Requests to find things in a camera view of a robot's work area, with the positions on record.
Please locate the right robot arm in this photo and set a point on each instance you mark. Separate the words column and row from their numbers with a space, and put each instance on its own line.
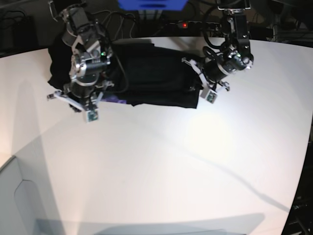
column 91, row 54

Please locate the black power strip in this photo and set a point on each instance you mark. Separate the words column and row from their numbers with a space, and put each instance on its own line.
column 194, row 29

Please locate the blue plastic box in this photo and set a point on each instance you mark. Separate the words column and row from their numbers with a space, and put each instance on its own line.
column 135, row 5

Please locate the black box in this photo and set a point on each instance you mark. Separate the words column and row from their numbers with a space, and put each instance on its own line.
column 24, row 33

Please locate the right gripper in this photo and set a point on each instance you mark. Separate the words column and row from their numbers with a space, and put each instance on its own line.
column 83, row 99

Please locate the black T-shirt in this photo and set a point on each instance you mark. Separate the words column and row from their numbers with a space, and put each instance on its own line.
column 142, row 73

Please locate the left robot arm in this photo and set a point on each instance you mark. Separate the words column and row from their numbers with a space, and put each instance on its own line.
column 233, row 55

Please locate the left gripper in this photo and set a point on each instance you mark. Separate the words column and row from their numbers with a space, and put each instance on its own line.
column 210, row 73

